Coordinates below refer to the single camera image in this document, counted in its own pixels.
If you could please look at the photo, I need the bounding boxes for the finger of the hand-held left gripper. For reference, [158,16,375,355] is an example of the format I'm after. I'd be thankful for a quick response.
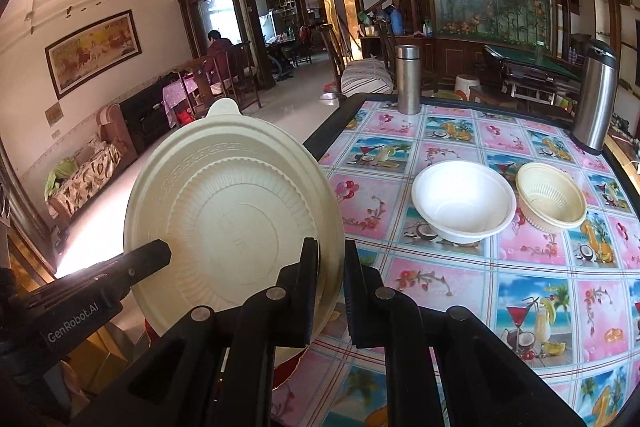
[105,239,173,303]

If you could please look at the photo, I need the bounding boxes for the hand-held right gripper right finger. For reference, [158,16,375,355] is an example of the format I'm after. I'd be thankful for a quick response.
[345,239,586,427]

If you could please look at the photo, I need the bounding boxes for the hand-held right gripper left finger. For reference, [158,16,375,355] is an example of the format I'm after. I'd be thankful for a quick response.
[75,237,321,427]

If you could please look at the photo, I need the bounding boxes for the white foam bowl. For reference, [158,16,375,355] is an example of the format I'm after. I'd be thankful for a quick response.
[411,160,517,244]

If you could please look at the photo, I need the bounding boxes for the cream plastic bowl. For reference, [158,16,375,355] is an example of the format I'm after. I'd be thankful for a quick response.
[515,162,588,234]

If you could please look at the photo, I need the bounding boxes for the printed fruit pattern tablecloth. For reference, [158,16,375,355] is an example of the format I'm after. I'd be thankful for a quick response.
[280,99,640,427]

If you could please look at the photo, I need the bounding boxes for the brown wooden counter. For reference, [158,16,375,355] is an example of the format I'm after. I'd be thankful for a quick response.
[0,142,58,288]

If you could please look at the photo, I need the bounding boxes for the pink patterned sofa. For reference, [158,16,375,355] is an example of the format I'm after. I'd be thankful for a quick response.
[47,104,138,228]

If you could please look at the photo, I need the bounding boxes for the green cushion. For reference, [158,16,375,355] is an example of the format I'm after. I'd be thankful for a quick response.
[45,159,76,200]

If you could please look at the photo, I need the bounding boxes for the black low cabinet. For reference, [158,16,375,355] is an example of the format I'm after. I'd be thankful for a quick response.
[120,74,173,152]

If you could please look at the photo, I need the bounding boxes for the table with pink cloth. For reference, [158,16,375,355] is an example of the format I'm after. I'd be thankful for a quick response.
[162,77,201,128]

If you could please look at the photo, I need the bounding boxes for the wooden dining chair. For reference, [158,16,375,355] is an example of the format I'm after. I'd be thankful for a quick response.
[220,41,263,108]

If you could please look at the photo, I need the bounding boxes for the striped cushion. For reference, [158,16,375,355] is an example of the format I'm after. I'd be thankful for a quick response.
[340,59,396,95]

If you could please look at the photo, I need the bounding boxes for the slim steel flask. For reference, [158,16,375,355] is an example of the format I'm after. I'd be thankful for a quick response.
[395,45,422,116]

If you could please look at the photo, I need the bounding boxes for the white plastic stool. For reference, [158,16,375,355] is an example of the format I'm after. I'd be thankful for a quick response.
[455,74,481,100]

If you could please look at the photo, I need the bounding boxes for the green mahjong table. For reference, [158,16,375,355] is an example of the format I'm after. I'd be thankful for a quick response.
[482,44,583,100]

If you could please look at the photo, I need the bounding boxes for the large steel thermos jug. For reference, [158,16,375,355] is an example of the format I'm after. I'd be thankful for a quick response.
[572,39,620,156]

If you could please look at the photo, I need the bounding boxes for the framed wall picture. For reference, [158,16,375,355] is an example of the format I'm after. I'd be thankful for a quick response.
[45,10,142,100]

